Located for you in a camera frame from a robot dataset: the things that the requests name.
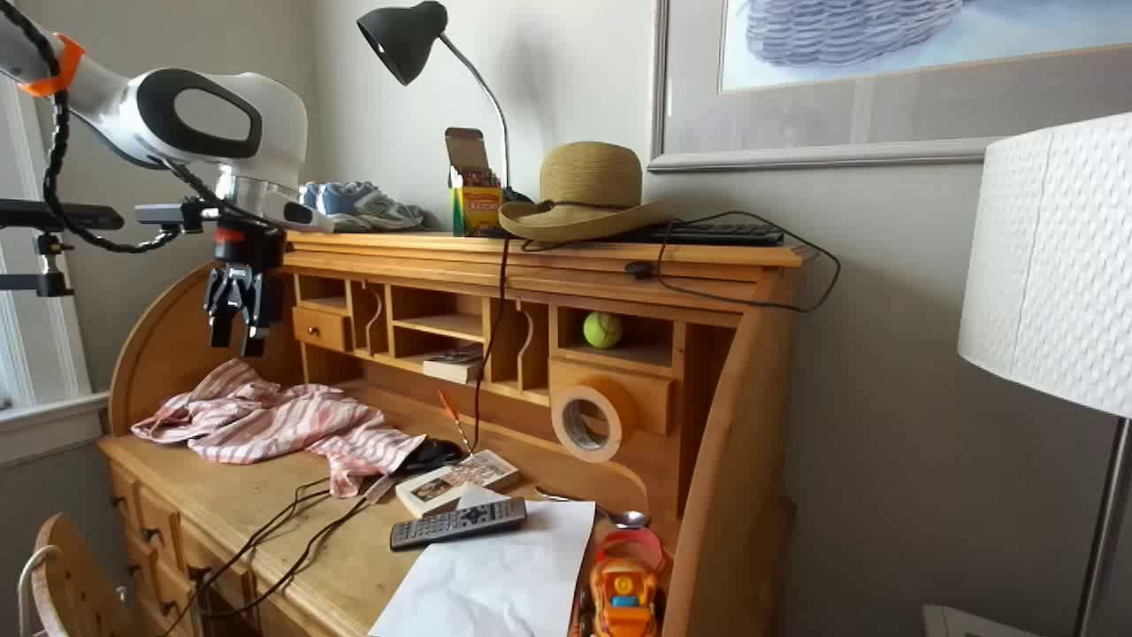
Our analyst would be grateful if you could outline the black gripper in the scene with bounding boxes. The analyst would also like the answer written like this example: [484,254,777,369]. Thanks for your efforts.
[203,220,293,363]

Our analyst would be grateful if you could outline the white paperback book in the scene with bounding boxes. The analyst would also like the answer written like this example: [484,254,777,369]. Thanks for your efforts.
[393,448,524,521]

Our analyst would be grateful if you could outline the red striped white cloth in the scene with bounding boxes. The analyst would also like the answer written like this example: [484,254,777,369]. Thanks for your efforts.
[126,356,425,501]

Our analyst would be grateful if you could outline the blue white sneaker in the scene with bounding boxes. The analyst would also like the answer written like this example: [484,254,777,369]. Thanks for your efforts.
[293,178,436,238]

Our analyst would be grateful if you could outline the orange pen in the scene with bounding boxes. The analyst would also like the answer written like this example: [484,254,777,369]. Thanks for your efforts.
[436,385,471,448]

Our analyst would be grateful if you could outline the green yellow carton box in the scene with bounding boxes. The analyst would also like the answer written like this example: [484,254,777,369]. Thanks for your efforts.
[442,126,510,242]

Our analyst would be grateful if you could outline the black remote control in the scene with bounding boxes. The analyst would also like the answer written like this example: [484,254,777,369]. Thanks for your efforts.
[385,497,530,555]

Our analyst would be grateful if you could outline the wooden chair back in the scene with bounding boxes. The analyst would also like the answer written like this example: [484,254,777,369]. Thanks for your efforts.
[14,511,133,637]

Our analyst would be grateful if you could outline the black desk lamp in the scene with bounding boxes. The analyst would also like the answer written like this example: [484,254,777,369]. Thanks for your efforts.
[355,0,537,209]

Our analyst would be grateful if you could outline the green tennis ball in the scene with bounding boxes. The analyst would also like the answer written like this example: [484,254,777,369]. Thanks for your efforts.
[581,310,627,356]

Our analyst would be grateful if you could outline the white paper sheet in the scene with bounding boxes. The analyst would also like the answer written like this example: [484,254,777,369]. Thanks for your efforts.
[363,501,600,637]

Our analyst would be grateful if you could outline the yellow masking tape roll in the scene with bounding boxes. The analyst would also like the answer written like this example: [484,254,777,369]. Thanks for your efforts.
[547,384,629,467]

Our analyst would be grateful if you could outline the straw sun hat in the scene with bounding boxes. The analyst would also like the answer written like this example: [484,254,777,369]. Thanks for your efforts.
[495,137,671,248]

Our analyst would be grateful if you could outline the black flat device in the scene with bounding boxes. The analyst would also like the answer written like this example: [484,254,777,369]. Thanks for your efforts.
[629,220,790,248]

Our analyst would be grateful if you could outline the black desk cable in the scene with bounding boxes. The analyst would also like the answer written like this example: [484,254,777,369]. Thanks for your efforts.
[162,471,400,635]

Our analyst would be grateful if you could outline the black camera stand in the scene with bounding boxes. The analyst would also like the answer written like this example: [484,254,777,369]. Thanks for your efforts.
[0,195,126,303]

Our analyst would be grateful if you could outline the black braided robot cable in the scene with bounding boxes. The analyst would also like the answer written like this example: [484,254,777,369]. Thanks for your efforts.
[4,0,223,259]

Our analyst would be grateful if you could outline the white cord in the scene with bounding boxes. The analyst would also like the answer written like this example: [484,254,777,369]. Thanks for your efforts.
[14,543,66,637]

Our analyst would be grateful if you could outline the black looped cable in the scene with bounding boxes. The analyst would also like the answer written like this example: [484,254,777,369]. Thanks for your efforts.
[622,209,846,314]

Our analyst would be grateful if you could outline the framed wall picture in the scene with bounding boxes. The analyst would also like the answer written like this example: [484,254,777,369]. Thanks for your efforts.
[643,0,1132,178]

